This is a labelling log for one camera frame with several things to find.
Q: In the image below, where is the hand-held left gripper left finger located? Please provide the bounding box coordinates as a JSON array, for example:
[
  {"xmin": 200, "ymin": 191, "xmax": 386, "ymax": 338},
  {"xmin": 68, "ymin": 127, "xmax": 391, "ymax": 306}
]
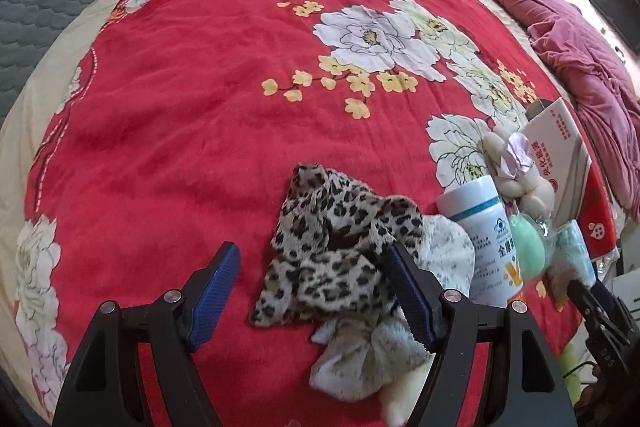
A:
[{"xmin": 52, "ymin": 241, "xmax": 242, "ymax": 427}]

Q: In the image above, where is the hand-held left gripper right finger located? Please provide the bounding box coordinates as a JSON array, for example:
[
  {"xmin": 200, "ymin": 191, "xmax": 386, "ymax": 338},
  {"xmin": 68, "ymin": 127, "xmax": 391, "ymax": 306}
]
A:
[{"xmin": 384, "ymin": 242, "xmax": 576, "ymax": 427}]

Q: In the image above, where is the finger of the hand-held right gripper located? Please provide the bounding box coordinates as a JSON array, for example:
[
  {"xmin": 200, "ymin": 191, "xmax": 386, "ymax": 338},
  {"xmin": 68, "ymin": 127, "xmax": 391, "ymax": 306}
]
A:
[
  {"xmin": 567, "ymin": 279, "xmax": 631, "ymax": 348},
  {"xmin": 591, "ymin": 279, "xmax": 626, "ymax": 320}
]

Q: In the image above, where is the teal tissue packet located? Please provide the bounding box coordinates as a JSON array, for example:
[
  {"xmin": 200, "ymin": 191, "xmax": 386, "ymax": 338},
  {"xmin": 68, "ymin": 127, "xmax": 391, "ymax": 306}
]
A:
[{"xmin": 547, "ymin": 221, "xmax": 598, "ymax": 293}]

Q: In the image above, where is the green egg sponge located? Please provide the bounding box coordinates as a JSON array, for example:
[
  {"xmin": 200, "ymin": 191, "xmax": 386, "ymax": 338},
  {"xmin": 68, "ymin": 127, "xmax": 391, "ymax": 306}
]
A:
[{"xmin": 507, "ymin": 212, "xmax": 551, "ymax": 280}]

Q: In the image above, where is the white dotted fluffy cloth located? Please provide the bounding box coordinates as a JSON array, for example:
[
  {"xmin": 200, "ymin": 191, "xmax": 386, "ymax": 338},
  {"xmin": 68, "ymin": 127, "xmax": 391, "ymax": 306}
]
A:
[{"xmin": 309, "ymin": 214, "xmax": 476, "ymax": 398}]

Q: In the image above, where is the leopard print scrunchie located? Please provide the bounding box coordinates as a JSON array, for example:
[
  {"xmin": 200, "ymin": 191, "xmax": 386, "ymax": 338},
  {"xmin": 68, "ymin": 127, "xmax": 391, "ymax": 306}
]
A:
[{"xmin": 249, "ymin": 163, "xmax": 426, "ymax": 328}]

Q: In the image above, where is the cream plush bunny purple bow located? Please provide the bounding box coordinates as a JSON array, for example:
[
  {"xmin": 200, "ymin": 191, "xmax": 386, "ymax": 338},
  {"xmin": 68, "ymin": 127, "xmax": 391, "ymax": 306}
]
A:
[{"xmin": 481, "ymin": 131, "xmax": 556, "ymax": 220}]

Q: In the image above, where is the white supplement bottle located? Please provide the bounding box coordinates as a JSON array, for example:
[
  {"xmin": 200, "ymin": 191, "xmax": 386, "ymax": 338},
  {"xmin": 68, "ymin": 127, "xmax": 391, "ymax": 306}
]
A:
[{"xmin": 436, "ymin": 174, "xmax": 526, "ymax": 308}]

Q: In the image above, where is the red and white carton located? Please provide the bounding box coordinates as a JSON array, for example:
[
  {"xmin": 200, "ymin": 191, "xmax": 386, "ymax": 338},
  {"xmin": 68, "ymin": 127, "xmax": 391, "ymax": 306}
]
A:
[{"xmin": 525, "ymin": 97, "xmax": 621, "ymax": 260}]

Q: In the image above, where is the mauve quilt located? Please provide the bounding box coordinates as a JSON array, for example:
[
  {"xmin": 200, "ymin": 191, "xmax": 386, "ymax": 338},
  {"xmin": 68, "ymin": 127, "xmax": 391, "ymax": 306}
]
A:
[{"xmin": 459, "ymin": 0, "xmax": 640, "ymax": 212}]

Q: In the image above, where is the black wall television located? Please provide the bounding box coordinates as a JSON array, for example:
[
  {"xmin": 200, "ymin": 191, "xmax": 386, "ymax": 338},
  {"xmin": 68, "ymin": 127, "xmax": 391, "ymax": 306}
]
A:
[{"xmin": 582, "ymin": 0, "xmax": 633, "ymax": 52}]

